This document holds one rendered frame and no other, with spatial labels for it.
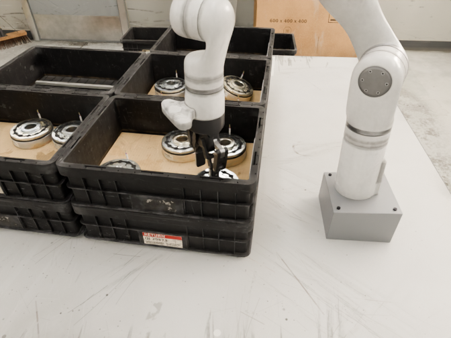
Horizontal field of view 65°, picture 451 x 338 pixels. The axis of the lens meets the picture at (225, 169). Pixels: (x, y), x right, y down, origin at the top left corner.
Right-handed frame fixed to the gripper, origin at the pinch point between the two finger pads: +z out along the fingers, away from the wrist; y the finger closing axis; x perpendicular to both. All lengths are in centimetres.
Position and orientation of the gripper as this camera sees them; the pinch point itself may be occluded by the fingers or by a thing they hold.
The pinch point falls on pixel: (207, 167)
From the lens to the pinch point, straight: 77.2
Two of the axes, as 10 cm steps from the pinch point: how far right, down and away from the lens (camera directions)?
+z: -0.1, 7.7, 6.4
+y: -5.2, -5.5, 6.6
